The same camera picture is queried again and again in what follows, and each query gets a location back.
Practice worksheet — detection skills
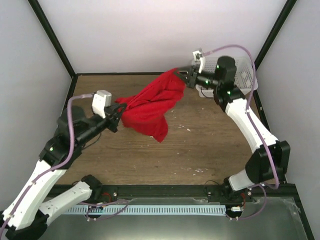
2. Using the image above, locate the white plastic basket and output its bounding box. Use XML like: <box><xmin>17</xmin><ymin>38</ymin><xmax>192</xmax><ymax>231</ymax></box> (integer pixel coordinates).
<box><xmin>195</xmin><ymin>55</ymin><xmax>254</xmax><ymax>98</ymax></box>

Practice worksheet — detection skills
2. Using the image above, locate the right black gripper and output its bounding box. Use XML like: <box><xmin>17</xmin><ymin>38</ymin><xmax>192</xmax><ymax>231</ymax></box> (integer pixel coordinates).
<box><xmin>174</xmin><ymin>64</ymin><xmax>222</xmax><ymax>90</ymax></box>

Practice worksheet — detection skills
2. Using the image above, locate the light blue cable duct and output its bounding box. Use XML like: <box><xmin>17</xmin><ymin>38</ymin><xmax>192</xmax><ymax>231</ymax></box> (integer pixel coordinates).
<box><xmin>65</xmin><ymin>205</ymin><xmax>226</xmax><ymax>216</ymax></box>

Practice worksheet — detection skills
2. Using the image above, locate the red t-shirt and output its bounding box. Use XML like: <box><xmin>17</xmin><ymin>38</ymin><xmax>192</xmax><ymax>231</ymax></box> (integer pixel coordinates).
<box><xmin>115</xmin><ymin>68</ymin><xmax>186</xmax><ymax>143</ymax></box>

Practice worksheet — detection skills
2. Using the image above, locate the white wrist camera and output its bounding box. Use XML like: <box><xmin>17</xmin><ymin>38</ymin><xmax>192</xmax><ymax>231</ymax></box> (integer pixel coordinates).
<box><xmin>192</xmin><ymin>48</ymin><xmax>206</xmax><ymax>74</ymax></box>
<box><xmin>91</xmin><ymin>90</ymin><xmax>112</xmax><ymax>119</ymax></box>

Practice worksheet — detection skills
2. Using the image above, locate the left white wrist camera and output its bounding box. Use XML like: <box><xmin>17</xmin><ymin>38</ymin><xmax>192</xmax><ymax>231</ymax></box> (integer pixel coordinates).
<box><xmin>91</xmin><ymin>90</ymin><xmax>112</xmax><ymax>119</ymax></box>

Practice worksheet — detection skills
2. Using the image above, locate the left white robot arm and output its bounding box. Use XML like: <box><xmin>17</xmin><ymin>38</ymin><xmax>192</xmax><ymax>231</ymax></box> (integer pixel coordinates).
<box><xmin>0</xmin><ymin>103</ymin><xmax>127</xmax><ymax>240</ymax></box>

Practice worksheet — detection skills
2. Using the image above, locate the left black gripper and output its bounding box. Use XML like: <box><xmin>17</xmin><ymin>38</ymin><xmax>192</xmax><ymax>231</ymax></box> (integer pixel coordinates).
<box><xmin>76</xmin><ymin>102</ymin><xmax>127</xmax><ymax>148</ymax></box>

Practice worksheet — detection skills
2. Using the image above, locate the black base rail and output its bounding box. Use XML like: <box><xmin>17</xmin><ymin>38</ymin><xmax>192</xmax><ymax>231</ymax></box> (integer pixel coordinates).
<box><xmin>44</xmin><ymin>184</ymin><xmax>301</xmax><ymax>204</ymax></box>

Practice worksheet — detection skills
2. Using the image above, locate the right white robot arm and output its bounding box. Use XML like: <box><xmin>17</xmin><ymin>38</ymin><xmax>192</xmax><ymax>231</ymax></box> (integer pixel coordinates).
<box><xmin>174</xmin><ymin>56</ymin><xmax>291</xmax><ymax>202</ymax></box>

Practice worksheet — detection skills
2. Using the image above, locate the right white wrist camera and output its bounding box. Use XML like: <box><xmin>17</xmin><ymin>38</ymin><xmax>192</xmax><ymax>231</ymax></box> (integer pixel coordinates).
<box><xmin>192</xmin><ymin>48</ymin><xmax>206</xmax><ymax>74</ymax></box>

